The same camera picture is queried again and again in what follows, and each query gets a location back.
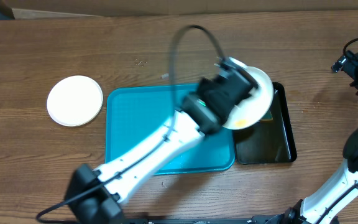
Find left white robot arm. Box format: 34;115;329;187
63;58;262;223

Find white plate top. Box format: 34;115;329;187
47;75;104;127

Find green yellow sponge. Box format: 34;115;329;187
260;110;273;122

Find black water tray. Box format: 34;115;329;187
232;82;297;165

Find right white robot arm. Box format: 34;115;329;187
267;38;358;224

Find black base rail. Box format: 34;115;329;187
124;215;280;224

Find white plate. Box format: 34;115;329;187
47;75;104;127
223;57;273;130

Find teal plastic tray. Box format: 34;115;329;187
105;85;235;175

